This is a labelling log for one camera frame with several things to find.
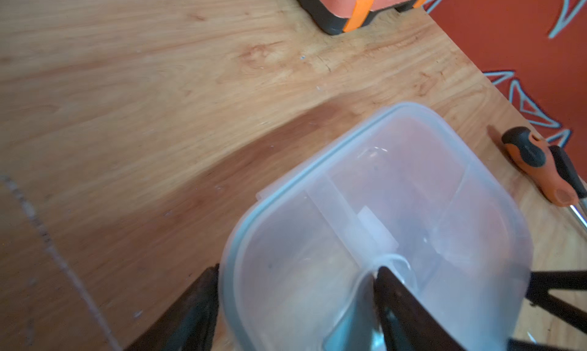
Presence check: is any clear lunch box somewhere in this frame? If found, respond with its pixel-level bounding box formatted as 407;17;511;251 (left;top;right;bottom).
219;102;533;350

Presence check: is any orange tool case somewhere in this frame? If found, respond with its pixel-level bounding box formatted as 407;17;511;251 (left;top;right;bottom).
297;0;427;36

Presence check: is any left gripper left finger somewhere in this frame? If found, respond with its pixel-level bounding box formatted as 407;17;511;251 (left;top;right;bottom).
126;265;220;350

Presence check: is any orange handled screwdriver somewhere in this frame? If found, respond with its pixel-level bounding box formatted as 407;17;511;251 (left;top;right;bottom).
501;126;586;227

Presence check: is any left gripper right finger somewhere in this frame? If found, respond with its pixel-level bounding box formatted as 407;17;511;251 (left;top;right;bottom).
373;266;463;350

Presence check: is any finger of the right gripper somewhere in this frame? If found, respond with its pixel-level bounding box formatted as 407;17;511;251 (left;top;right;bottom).
524;270;587;334

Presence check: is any black handled screwdriver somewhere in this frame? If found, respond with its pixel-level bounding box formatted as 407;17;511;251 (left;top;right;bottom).
549;146;586;200

